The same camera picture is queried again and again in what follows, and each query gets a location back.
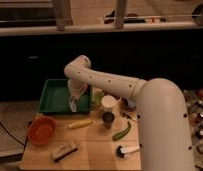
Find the black cable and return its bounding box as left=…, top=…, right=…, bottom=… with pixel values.
left=0, top=116, right=27, bottom=148

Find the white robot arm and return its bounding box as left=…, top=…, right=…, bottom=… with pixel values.
left=64, top=55, right=195, bottom=171

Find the small grey towel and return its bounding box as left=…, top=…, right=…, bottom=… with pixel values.
left=69, top=96, right=77, bottom=112

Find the green pear toy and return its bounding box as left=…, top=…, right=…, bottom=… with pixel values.
left=92, top=91, right=104, bottom=107

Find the orange plastic bowl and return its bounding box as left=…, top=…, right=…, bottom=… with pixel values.
left=27, top=116, right=57, bottom=146

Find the yellow banana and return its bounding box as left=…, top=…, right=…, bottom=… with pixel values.
left=68, top=120, right=92, bottom=129

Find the white handled dish brush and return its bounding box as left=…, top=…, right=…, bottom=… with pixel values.
left=116, top=145, right=140, bottom=158

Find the dark small cup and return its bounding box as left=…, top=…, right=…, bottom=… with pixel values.
left=102, top=112, right=115, bottom=129

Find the white cup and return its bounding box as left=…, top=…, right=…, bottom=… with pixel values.
left=101, top=95, right=116, bottom=112

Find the wooden cutting board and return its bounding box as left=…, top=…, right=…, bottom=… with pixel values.
left=18, top=87, right=143, bottom=171

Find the metal knife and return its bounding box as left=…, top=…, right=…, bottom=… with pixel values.
left=122, top=112, right=137, bottom=122

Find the green cucumber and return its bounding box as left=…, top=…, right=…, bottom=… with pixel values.
left=112, top=121, right=131, bottom=141

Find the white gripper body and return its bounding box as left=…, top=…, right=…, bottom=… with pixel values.
left=68, top=79, right=88, bottom=100

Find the green plastic tray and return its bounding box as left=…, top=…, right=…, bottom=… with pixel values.
left=38, top=79, right=91, bottom=115

